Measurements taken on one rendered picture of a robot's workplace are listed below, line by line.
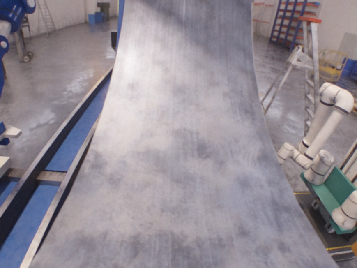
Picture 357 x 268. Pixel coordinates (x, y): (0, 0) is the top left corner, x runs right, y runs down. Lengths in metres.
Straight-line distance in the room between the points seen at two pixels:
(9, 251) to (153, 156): 1.25
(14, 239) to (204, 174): 1.38
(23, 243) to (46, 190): 0.46
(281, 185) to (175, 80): 0.60
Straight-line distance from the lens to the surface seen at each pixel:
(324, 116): 1.93
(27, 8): 2.68
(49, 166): 2.04
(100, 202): 0.59
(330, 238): 2.31
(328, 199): 2.12
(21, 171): 2.06
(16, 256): 1.63
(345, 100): 1.80
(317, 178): 2.16
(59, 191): 1.62
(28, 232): 1.69
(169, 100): 0.86
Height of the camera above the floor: 1.85
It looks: 35 degrees down
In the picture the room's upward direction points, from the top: 5 degrees clockwise
